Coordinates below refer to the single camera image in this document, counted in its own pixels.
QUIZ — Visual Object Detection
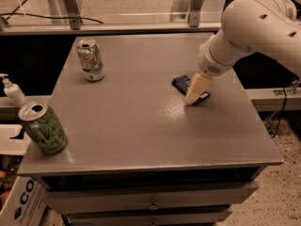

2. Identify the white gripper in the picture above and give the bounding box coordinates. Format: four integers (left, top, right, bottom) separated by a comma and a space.
184, 41, 232, 105

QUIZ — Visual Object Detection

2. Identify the dark blue snack bar wrapper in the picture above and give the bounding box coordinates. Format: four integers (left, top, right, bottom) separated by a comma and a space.
171, 75, 211, 105

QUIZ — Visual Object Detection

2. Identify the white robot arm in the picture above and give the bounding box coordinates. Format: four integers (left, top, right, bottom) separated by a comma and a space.
185, 0, 301, 105

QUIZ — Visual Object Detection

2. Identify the white green 7up can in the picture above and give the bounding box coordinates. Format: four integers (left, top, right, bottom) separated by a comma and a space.
77, 40, 105, 82

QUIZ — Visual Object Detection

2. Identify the green soda can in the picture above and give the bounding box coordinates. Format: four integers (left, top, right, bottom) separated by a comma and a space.
18, 102, 68, 154

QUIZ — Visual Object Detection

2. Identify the grey drawer cabinet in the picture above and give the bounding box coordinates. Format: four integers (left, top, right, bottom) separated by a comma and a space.
19, 33, 282, 226

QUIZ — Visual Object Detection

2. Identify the white pump lotion bottle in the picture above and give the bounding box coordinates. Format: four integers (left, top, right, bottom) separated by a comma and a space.
0, 73, 27, 106

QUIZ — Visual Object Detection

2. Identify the white cardboard box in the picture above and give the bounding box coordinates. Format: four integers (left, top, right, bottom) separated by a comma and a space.
0, 124, 46, 226

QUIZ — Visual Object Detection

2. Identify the metal frame rail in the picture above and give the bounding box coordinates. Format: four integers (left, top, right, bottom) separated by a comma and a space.
0, 0, 226, 36

